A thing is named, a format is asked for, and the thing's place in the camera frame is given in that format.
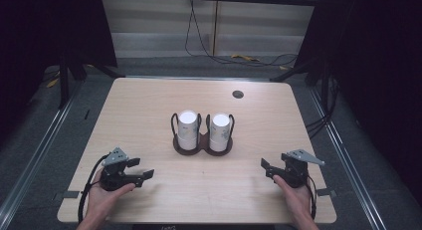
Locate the aluminium floor rail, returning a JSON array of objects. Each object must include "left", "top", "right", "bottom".
[
  {"left": 0, "top": 80, "right": 85, "bottom": 222},
  {"left": 308, "top": 86, "right": 388, "bottom": 230}
]

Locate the black curtain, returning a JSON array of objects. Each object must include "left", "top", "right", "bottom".
[
  {"left": 294, "top": 0, "right": 422, "bottom": 204},
  {"left": 0, "top": 0, "right": 118, "bottom": 138}
]

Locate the white paper cup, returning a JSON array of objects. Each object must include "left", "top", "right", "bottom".
[
  {"left": 208, "top": 113, "right": 232, "bottom": 153},
  {"left": 176, "top": 110, "right": 199, "bottom": 151}
]

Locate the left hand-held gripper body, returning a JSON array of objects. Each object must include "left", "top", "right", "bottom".
[{"left": 100, "top": 146, "right": 136, "bottom": 192}]

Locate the black hanging cable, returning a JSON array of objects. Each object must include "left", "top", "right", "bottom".
[{"left": 184, "top": 0, "right": 299, "bottom": 69}]

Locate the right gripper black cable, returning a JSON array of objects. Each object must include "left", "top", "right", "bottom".
[{"left": 306, "top": 174, "right": 317, "bottom": 221}]

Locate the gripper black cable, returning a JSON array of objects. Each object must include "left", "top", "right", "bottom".
[
  {"left": 306, "top": 174, "right": 317, "bottom": 221},
  {"left": 77, "top": 154, "right": 110, "bottom": 223}
]

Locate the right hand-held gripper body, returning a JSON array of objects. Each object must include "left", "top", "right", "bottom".
[{"left": 280, "top": 148, "right": 326, "bottom": 189}]

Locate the black metal stand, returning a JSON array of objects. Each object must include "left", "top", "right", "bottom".
[
  {"left": 269, "top": 59, "right": 332, "bottom": 119},
  {"left": 57, "top": 52, "right": 125, "bottom": 111}
]

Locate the person's left hand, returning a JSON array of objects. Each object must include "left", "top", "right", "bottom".
[{"left": 86, "top": 171, "right": 136, "bottom": 222}]

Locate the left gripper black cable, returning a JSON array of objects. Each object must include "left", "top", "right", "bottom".
[{"left": 77, "top": 154, "right": 110, "bottom": 223}]

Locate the dark brown double cup holder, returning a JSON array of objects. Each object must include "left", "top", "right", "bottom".
[{"left": 170, "top": 113, "right": 236, "bottom": 157}]

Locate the bundle of black cables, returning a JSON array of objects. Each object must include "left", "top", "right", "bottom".
[{"left": 304, "top": 78, "right": 340, "bottom": 139}]

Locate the person's right hand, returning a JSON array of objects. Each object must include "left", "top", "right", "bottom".
[{"left": 272, "top": 174, "right": 316, "bottom": 222}]

